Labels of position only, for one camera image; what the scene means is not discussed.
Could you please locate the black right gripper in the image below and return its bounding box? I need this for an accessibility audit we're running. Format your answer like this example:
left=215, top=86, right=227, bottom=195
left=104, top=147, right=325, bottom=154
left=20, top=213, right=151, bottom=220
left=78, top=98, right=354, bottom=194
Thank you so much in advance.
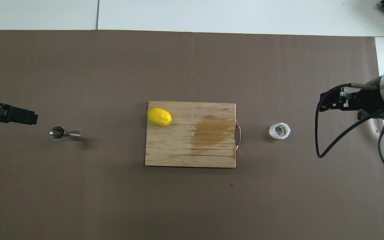
left=319, top=76, right=384, bottom=120

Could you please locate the yellow lemon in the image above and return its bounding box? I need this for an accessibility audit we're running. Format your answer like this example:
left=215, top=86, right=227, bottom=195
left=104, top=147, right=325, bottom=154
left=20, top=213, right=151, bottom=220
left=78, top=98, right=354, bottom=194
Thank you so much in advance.
left=147, top=107, right=173, bottom=127

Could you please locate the brown paper table mat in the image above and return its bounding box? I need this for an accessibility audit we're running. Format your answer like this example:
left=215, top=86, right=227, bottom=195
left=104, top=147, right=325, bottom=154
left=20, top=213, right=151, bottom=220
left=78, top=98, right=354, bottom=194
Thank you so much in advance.
left=0, top=29, right=384, bottom=240

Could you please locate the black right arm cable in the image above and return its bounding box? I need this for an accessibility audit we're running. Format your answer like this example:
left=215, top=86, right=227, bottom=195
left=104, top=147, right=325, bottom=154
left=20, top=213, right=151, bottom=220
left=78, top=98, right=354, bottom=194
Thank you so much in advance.
left=315, top=83, right=384, bottom=159

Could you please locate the steel double jigger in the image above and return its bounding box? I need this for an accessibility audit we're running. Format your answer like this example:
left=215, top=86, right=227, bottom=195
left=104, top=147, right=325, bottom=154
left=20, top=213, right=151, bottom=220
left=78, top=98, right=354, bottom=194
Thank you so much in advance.
left=49, top=125, right=82, bottom=142

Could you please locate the clear glass cup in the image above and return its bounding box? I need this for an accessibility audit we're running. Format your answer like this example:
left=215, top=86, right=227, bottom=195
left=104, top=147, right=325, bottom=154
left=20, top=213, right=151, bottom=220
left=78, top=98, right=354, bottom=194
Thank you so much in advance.
left=268, top=123, right=291, bottom=140

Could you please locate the wooden cutting board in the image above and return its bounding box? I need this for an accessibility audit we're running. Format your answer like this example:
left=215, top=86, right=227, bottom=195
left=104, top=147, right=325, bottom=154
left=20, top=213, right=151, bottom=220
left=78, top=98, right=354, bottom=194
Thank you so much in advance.
left=145, top=101, right=242, bottom=168

